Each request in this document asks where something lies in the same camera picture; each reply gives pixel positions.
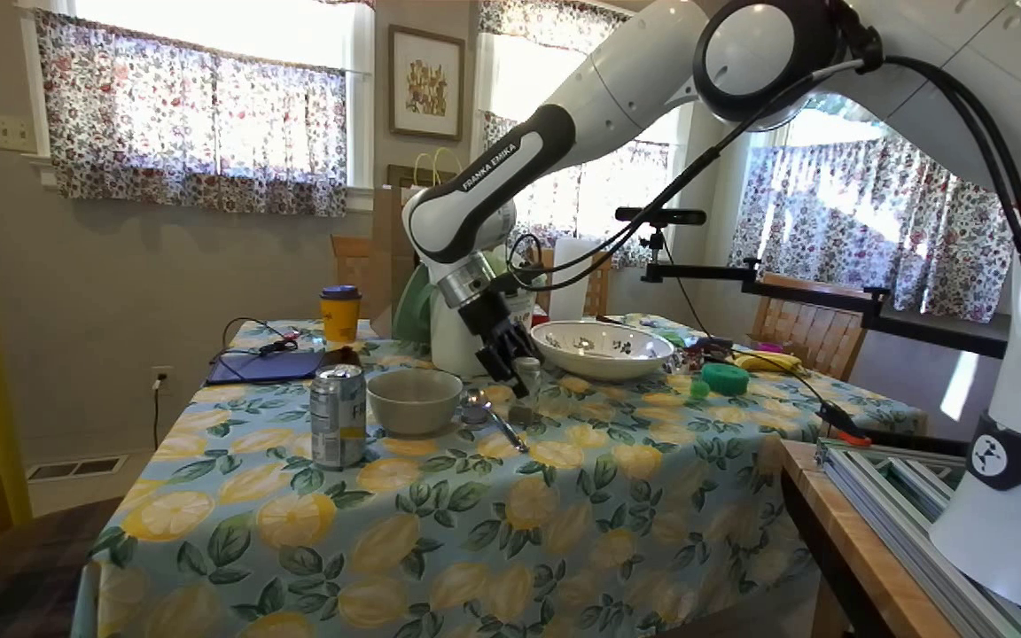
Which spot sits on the floral curtain right window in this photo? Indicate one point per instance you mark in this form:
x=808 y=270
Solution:
x=855 y=202

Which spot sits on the metal spoon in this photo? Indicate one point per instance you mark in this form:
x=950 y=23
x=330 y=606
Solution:
x=476 y=408

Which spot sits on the yellow jar with dark lid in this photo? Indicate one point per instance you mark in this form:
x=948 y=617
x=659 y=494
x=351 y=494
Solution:
x=338 y=315

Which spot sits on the silver soda can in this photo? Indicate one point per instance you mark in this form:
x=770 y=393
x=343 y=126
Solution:
x=338 y=417

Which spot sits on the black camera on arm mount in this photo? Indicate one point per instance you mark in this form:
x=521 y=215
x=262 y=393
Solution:
x=700 y=267

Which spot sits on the white wide serving bowl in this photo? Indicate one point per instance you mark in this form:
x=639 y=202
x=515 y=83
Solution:
x=605 y=349

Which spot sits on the grey ceramic bowl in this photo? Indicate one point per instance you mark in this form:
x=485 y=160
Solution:
x=411 y=402

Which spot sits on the lemon print tablecloth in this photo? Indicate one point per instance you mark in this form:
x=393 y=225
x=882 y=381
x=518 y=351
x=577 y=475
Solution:
x=622 y=508

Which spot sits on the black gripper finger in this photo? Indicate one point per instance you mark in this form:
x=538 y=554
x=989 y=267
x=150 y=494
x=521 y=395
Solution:
x=507 y=373
x=546 y=367

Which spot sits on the floral curtain left window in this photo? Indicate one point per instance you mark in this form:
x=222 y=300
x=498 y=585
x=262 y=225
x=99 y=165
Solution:
x=143 y=120

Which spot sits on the green scrub sponge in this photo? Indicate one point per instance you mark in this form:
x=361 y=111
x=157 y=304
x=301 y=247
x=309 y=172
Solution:
x=722 y=378

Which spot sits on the dark blue notebook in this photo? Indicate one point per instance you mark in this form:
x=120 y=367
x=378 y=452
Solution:
x=261 y=370

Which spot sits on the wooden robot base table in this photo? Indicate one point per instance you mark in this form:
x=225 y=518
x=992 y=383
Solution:
x=867 y=591

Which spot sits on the framed floral picture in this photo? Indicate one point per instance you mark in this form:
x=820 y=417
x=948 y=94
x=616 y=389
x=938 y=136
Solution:
x=427 y=83

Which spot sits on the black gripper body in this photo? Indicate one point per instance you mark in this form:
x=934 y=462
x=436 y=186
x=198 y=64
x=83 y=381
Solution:
x=491 y=305

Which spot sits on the wooden chair right side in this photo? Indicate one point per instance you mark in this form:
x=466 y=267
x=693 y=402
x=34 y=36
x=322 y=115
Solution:
x=813 y=322

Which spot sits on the yellow cloth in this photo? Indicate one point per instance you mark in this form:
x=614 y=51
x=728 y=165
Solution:
x=768 y=363

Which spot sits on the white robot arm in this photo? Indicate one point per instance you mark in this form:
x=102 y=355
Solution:
x=938 y=77

